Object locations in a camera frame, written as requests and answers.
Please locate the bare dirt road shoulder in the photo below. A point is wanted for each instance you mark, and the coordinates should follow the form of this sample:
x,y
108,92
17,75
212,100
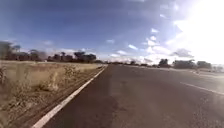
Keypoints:
x,y
40,108

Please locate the dry yellow grass field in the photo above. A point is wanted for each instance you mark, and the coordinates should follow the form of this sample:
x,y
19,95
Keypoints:
x,y
30,80

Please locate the row of distant trees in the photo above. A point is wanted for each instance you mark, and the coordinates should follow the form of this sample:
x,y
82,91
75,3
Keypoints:
x,y
83,57

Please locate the dark asphalt road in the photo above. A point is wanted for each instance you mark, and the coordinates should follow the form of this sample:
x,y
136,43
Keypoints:
x,y
133,100

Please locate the white painted edge line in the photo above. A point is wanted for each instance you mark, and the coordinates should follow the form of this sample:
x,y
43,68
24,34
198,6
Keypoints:
x,y
63,105

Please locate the white painted centre line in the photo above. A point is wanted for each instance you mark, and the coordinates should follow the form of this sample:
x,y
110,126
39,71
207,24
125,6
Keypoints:
x,y
201,88

